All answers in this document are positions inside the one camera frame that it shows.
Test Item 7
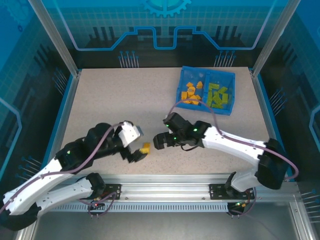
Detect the blue table edge strip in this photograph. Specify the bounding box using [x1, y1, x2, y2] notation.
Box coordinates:
[257, 73, 296, 182]
[36, 73, 76, 182]

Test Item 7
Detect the blue two-compartment bin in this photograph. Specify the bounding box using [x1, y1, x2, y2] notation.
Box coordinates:
[175, 65, 237, 117]

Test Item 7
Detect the small connector board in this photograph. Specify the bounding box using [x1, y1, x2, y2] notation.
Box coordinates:
[87, 198, 106, 211]
[227, 199, 251, 213]

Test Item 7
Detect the blue printed side panel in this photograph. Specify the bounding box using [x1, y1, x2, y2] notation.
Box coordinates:
[0, 0, 73, 186]
[259, 0, 320, 201]

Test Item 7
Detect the blue gear print backdrop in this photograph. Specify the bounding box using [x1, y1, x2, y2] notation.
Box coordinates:
[47, 0, 283, 70]

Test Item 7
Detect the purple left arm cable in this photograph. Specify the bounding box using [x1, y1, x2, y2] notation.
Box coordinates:
[0, 121, 126, 219]

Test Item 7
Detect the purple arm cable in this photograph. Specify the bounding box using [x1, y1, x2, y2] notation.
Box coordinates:
[0, 121, 126, 219]
[166, 99, 300, 219]

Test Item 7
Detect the thin black gripper wire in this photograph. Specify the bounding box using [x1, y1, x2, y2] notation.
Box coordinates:
[180, 143, 201, 152]

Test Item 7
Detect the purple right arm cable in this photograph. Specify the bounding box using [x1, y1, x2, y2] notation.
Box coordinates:
[166, 99, 300, 219]

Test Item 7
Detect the aluminium front rail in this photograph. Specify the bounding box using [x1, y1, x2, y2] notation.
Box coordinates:
[32, 174, 298, 204]

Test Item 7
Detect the slotted grey cable duct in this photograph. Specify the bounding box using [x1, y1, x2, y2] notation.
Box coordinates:
[49, 202, 230, 213]

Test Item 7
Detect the grey metal base plate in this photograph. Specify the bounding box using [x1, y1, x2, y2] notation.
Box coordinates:
[31, 211, 302, 240]

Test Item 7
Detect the aluminium frame post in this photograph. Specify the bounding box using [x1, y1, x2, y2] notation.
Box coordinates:
[250, 0, 300, 77]
[26, 0, 82, 77]

